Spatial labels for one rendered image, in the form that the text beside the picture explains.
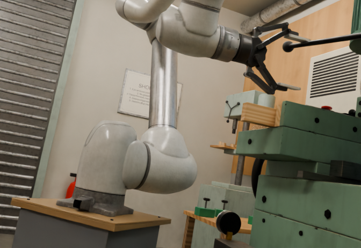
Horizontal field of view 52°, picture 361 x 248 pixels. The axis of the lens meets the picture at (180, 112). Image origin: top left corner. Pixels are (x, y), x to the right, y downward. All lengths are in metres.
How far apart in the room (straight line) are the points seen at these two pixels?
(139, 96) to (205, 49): 2.90
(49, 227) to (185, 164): 0.45
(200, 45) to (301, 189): 0.41
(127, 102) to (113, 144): 2.68
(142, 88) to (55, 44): 0.93
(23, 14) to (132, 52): 1.07
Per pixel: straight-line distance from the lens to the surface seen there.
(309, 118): 0.84
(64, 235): 1.07
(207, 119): 4.10
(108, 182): 1.11
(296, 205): 0.86
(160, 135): 1.23
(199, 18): 0.93
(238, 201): 3.18
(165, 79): 1.35
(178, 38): 0.93
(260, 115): 0.82
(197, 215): 2.40
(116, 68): 3.83
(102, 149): 1.11
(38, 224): 1.13
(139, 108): 3.81
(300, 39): 1.10
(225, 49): 0.97
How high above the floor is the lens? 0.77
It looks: 9 degrees up
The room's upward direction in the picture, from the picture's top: 10 degrees clockwise
